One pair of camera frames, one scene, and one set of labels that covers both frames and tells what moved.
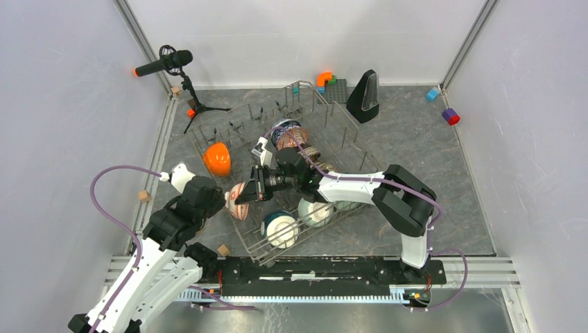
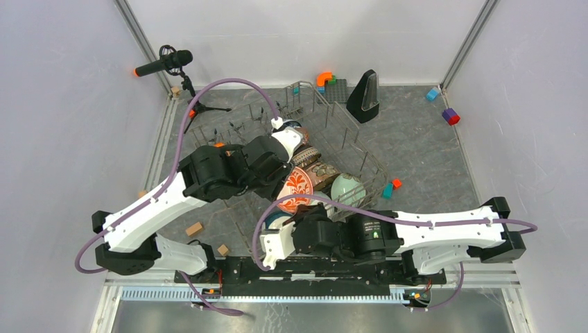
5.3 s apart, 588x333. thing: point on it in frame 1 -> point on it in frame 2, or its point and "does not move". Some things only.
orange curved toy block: x=322 y=77 does not move
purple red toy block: x=451 y=116 does not move
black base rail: x=321 y=277 does not move
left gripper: x=218 y=202 -> x=272 y=191
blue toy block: x=432 y=94 does not move
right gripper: x=256 y=190 -> x=288 y=227
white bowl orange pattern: x=239 y=211 -> x=297 y=182
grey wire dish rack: x=267 y=157 does not move
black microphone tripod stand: x=187 y=84 does not move
